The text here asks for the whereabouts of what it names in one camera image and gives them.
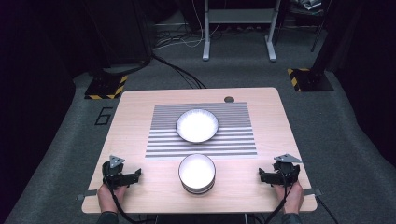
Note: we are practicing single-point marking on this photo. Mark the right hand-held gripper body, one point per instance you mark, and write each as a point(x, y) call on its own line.
point(286, 172)

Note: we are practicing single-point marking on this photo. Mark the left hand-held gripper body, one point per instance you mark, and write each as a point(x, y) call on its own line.
point(113, 174)

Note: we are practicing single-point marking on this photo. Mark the white bowl brown rim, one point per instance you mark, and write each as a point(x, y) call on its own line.
point(199, 190)
point(196, 171)
point(198, 193)

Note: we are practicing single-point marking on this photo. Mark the white plate dark rim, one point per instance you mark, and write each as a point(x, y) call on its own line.
point(197, 126)

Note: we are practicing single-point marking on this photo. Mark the person's left hand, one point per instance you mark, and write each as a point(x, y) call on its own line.
point(107, 197)

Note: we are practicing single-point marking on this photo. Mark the person's right hand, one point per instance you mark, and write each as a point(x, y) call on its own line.
point(294, 197)

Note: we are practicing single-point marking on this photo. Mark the grey striped placemat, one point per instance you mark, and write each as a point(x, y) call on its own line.
point(236, 143)

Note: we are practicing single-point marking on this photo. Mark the black hazard striped stand base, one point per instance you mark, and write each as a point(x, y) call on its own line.
point(106, 87)
point(311, 81)

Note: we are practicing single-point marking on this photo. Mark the black curtain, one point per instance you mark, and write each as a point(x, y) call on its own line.
point(118, 31)

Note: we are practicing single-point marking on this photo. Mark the grey table edge bracket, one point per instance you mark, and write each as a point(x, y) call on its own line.
point(312, 192)
point(87, 194)

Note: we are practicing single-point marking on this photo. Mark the black stand post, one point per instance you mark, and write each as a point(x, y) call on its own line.
point(323, 40)

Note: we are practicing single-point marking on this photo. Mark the white desk frame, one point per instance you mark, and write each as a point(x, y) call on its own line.
point(239, 15)

